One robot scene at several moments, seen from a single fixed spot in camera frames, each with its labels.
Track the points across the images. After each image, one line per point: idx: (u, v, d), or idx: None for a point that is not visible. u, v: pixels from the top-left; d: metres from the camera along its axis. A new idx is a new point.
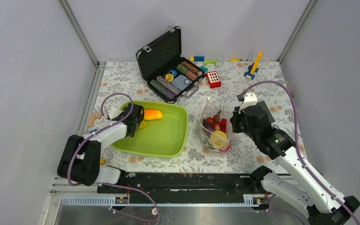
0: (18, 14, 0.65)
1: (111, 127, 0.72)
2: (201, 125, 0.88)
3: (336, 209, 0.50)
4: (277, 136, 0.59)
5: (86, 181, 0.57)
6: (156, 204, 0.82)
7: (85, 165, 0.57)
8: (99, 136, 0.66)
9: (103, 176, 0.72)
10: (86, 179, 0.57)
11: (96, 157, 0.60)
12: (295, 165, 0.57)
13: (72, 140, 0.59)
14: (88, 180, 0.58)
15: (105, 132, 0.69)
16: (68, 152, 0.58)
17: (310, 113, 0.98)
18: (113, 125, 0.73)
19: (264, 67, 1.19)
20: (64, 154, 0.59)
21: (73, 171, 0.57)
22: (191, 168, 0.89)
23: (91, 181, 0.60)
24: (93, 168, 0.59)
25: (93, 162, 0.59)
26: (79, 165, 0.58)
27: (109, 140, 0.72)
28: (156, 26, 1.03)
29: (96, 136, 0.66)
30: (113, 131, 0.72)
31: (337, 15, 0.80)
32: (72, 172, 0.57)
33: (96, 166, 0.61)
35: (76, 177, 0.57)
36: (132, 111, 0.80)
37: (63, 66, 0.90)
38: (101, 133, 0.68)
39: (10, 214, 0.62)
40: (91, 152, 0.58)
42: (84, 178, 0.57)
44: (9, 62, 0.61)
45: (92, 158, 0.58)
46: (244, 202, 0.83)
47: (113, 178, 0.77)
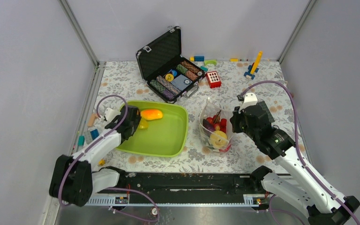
0: (18, 14, 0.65)
1: (103, 139, 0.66)
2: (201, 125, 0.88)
3: (336, 208, 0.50)
4: (277, 136, 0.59)
5: (78, 202, 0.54)
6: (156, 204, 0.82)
7: (76, 188, 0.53)
8: (90, 153, 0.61)
9: (101, 184, 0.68)
10: (78, 200, 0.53)
11: (87, 177, 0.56)
12: (295, 164, 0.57)
13: (61, 161, 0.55)
14: (81, 201, 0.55)
15: (96, 147, 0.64)
16: (57, 173, 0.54)
17: (310, 113, 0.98)
18: (104, 137, 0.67)
19: (264, 67, 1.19)
20: (53, 176, 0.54)
21: (64, 192, 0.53)
22: (191, 168, 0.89)
23: (84, 200, 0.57)
24: (85, 189, 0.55)
25: (85, 183, 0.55)
26: (70, 185, 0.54)
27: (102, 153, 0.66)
28: (156, 26, 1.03)
29: (86, 154, 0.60)
30: (106, 142, 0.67)
31: (337, 15, 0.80)
32: (63, 193, 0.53)
33: (88, 185, 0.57)
35: (68, 198, 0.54)
36: (127, 115, 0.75)
37: (63, 66, 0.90)
38: (91, 148, 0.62)
39: (9, 214, 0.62)
40: (81, 174, 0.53)
42: (76, 200, 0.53)
44: (9, 61, 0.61)
45: (83, 180, 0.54)
46: (244, 202, 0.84)
47: (111, 182, 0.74)
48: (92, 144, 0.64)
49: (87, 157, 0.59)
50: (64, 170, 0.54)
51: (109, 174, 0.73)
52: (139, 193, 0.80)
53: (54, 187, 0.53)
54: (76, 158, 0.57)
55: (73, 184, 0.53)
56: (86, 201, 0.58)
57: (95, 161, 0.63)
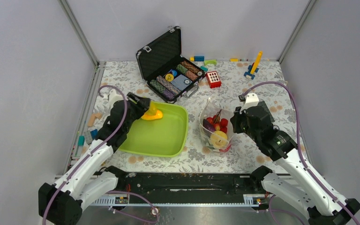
0: (18, 14, 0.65)
1: (91, 157, 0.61)
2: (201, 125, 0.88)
3: (337, 211, 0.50)
4: (279, 138, 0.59)
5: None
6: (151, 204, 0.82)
7: (59, 216, 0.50)
8: (74, 179, 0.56)
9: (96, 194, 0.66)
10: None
11: (72, 203, 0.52)
12: (297, 167, 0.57)
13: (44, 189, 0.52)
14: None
15: (81, 169, 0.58)
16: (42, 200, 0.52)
17: (310, 113, 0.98)
18: (92, 153, 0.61)
19: (264, 67, 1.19)
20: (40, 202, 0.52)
21: (51, 218, 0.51)
22: (191, 168, 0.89)
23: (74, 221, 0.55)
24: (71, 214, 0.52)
25: (71, 209, 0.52)
26: (56, 212, 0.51)
27: (91, 172, 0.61)
28: (156, 26, 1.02)
29: (69, 182, 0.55)
30: (94, 161, 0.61)
31: (337, 15, 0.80)
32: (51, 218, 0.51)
33: (76, 211, 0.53)
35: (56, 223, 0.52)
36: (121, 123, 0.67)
37: (63, 66, 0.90)
38: (77, 169, 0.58)
39: (10, 214, 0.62)
40: (63, 203, 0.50)
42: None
44: (9, 61, 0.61)
45: (67, 208, 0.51)
46: (244, 202, 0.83)
47: (109, 186, 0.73)
48: (78, 166, 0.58)
49: (69, 185, 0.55)
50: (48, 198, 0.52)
51: (107, 180, 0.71)
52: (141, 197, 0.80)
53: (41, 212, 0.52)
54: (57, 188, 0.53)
55: (57, 211, 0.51)
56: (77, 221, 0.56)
57: (83, 184, 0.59)
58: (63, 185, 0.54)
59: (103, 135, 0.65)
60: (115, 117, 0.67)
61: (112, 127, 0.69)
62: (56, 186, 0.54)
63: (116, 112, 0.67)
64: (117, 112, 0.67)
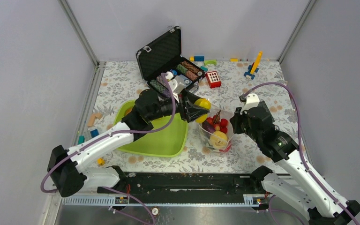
0: (18, 14, 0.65)
1: (109, 138, 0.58)
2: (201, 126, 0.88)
3: (338, 213, 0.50)
4: (280, 139, 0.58)
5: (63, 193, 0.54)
6: (143, 204, 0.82)
7: (59, 183, 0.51)
8: (86, 153, 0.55)
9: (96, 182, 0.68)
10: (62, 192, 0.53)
11: (74, 177, 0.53)
12: (298, 168, 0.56)
13: (57, 152, 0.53)
14: (67, 193, 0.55)
15: (96, 145, 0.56)
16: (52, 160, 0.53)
17: (310, 113, 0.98)
18: (111, 134, 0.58)
19: (264, 67, 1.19)
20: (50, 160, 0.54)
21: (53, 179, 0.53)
22: (191, 168, 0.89)
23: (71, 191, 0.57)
24: (71, 185, 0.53)
25: (71, 182, 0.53)
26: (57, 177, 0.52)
27: (105, 151, 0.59)
28: (156, 26, 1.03)
29: (80, 153, 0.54)
30: (111, 142, 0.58)
31: (337, 14, 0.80)
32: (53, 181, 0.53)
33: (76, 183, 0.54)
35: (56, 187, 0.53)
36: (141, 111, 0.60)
37: (63, 66, 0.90)
38: (92, 145, 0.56)
39: (9, 214, 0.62)
40: (67, 174, 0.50)
42: (61, 191, 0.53)
44: (9, 61, 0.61)
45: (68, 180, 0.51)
46: (244, 202, 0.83)
47: (108, 183, 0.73)
48: (94, 140, 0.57)
49: (79, 157, 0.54)
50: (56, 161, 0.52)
51: (109, 175, 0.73)
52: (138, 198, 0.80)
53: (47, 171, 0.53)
54: (68, 155, 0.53)
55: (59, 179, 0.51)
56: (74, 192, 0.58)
57: (93, 161, 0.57)
58: (72, 154, 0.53)
59: (131, 121, 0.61)
60: (139, 109, 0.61)
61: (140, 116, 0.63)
62: (67, 153, 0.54)
63: (140, 106, 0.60)
64: (141, 104, 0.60)
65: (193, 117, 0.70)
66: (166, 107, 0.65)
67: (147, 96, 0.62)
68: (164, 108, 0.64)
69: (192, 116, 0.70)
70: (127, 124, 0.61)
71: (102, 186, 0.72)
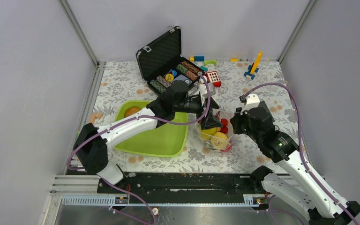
0: (19, 14, 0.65)
1: (136, 120, 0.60)
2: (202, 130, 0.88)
3: (338, 214, 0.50)
4: (280, 139, 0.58)
5: (88, 170, 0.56)
6: (147, 204, 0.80)
7: (86, 159, 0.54)
8: (115, 132, 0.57)
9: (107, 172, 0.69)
10: (87, 169, 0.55)
11: (102, 154, 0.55)
12: (299, 169, 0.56)
13: (87, 129, 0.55)
14: (91, 170, 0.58)
15: (124, 126, 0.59)
16: (80, 138, 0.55)
17: (309, 113, 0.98)
18: (138, 118, 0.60)
19: (264, 67, 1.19)
20: (79, 137, 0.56)
21: (79, 154, 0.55)
22: (191, 168, 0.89)
23: (93, 170, 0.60)
24: (96, 162, 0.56)
25: (98, 160, 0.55)
26: (86, 153, 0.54)
27: (131, 133, 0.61)
28: (155, 26, 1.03)
29: (110, 132, 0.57)
30: (137, 125, 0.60)
31: (336, 15, 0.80)
32: (79, 156, 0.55)
33: (102, 161, 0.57)
35: (82, 164, 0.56)
36: (172, 100, 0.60)
37: (63, 66, 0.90)
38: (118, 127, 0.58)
39: (9, 214, 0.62)
40: (94, 152, 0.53)
42: (88, 168, 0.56)
44: (9, 60, 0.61)
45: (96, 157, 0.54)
46: (244, 202, 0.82)
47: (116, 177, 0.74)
48: (123, 121, 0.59)
49: (108, 135, 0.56)
50: (87, 136, 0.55)
51: (117, 169, 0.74)
52: (138, 198, 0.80)
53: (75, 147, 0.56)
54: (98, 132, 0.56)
55: (87, 155, 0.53)
56: (95, 172, 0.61)
57: (118, 140, 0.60)
58: (101, 133, 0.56)
59: (155, 108, 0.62)
60: (168, 98, 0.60)
61: (165, 104, 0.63)
62: (98, 131, 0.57)
63: (170, 94, 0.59)
64: (172, 92, 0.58)
65: (206, 125, 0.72)
66: (190, 104, 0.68)
67: (179, 86, 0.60)
68: (187, 104, 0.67)
69: (207, 125, 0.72)
70: (152, 111, 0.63)
71: (105, 180, 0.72)
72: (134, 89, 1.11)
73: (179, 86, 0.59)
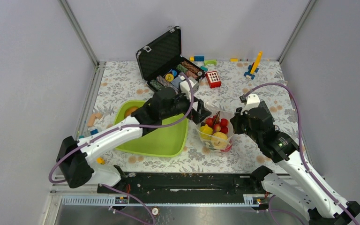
0: (19, 14, 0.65)
1: (119, 131, 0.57)
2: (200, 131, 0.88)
3: (338, 214, 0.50)
4: (280, 139, 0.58)
5: (72, 184, 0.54)
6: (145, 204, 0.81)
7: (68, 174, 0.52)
8: (96, 145, 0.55)
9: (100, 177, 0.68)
10: (71, 183, 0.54)
11: (83, 169, 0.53)
12: (299, 169, 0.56)
13: (68, 142, 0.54)
14: (75, 184, 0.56)
15: (106, 138, 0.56)
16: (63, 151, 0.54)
17: (310, 113, 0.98)
18: (122, 128, 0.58)
19: (264, 67, 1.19)
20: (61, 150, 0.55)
21: (63, 168, 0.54)
22: (191, 168, 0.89)
23: (80, 183, 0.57)
24: (79, 176, 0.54)
25: (80, 173, 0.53)
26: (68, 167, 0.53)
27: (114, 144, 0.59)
28: (155, 26, 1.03)
29: (90, 146, 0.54)
30: (120, 136, 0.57)
31: (337, 15, 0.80)
32: (63, 170, 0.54)
33: (85, 174, 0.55)
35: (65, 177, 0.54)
36: (159, 106, 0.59)
37: (63, 66, 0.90)
38: (99, 139, 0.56)
39: (9, 214, 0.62)
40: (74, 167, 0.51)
42: (71, 183, 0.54)
44: (9, 60, 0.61)
45: (78, 171, 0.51)
46: (244, 202, 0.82)
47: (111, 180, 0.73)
48: (104, 132, 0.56)
49: (88, 149, 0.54)
50: (68, 149, 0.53)
51: (113, 172, 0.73)
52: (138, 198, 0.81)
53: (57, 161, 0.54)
54: (78, 146, 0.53)
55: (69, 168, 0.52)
56: (82, 185, 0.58)
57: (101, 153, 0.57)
58: (81, 147, 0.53)
59: (140, 116, 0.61)
60: (155, 103, 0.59)
61: (151, 111, 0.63)
62: (78, 144, 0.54)
63: (157, 100, 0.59)
64: (159, 98, 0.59)
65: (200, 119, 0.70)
66: (178, 106, 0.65)
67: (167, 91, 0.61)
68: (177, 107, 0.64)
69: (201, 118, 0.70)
70: (137, 119, 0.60)
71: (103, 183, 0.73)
72: (134, 89, 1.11)
73: (167, 93, 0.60)
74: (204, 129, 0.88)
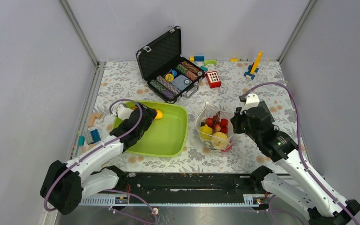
0: (19, 14, 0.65)
1: (103, 147, 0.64)
2: (199, 132, 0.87)
3: (338, 212, 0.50)
4: (279, 138, 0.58)
5: (63, 210, 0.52)
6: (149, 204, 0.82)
7: (63, 196, 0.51)
8: (85, 163, 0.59)
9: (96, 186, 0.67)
10: (64, 207, 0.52)
11: (77, 188, 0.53)
12: (298, 168, 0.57)
13: (54, 167, 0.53)
14: (66, 209, 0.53)
15: (93, 156, 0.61)
16: (49, 178, 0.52)
17: (310, 113, 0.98)
18: (105, 145, 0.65)
19: (264, 67, 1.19)
20: (45, 179, 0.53)
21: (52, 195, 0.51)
22: (191, 168, 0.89)
23: (69, 210, 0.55)
24: (71, 198, 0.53)
25: (74, 193, 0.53)
26: (60, 191, 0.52)
27: (100, 161, 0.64)
28: (156, 26, 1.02)
29: (80, 164, 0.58)
30: (105, 152, 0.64)
31: (337, 15, 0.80)
32: (51, 199, 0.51)
33: (76, 195, 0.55)
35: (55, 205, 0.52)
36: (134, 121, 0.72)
37: (63, 65, 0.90)
38: (86, 159, 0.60)
39: (9, 214, 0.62)
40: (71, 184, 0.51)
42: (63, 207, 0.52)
44: (9, 59, 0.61)
45: (72, 190, 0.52)
46: (244, 202, 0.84)
47: (109, 184, 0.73)
48: (90, 152, 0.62)
49: (80, 167, 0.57)
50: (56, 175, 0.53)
51: (107, 177, 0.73)
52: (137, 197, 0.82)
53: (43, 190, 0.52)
54: (68, 167, 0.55)
55: (62, 191, 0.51)
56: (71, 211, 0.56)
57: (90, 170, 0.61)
58: (71, 168, 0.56)
59: (119, 133, 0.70)
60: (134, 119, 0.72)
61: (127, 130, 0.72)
62: (67, 166, 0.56)
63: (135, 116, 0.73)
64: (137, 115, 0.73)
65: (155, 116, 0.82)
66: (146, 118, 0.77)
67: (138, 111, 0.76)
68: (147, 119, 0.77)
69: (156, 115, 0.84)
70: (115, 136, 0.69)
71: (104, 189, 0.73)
72: (133, 89, 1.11)
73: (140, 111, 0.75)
74: (204, 129, 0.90)
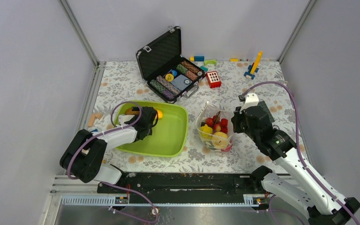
0: (19, 14, 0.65)
1: (122, 130, 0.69)
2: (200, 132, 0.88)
3: (336, 210, 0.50)
4: (277, 137, 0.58)
5: (84, 178, 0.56)
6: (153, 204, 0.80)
7: (86, 161, 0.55)
8: (108, 136, 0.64)
9: (103, 173, 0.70)
10: (84, 176, 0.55)
11: (100, 156, 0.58)
12: (296, 166, 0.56)
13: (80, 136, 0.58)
14: (87, 177, 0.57)
15: (115, 133, 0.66)
16: (74, 145, 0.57)
17: (310, 113, 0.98)
18: (124, 128, 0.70)
19: (264, 67, 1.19)
20: (70, 146, 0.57)
21: (76, 161, 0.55)
22: (191, 168, 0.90)
23: (88, 179, 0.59)
24: (93, 166, 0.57)
25: (96, 161, 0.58)
26: (82, 159, 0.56)
27: (118, 141, 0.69)
28: (156, 26, 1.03)
29: (105, 135, 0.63)
30: (124, 132, 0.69)
31: (336, 14, 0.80)
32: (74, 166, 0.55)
33: (97, 165, 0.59)
35: (76, 171, 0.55)
36: (145, 117, 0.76)
37: (63, 65, 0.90)
38: (109, 133, 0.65)
39: (8, 215, 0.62)
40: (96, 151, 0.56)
42: (84, 174, 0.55)
44: (9, 59, 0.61)
45: (96, 156, 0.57)
46: (244, 202, 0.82)
47: (113, 178, 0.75)
48: (113, 129, 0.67)
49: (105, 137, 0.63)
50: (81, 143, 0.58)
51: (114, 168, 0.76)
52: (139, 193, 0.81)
53: (68, 155, 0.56)
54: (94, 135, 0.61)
55: (86, 157, 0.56)
56: (89, 180, 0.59)
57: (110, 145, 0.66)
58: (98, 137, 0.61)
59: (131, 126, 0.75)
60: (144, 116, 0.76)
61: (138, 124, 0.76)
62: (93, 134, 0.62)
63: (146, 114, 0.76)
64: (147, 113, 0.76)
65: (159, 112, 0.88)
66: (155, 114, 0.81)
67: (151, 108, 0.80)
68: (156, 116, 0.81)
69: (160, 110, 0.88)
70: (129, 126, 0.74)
71: (105, 182, 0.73)
72: (133, 89, 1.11)
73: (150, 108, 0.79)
74: (204, 129, 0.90)
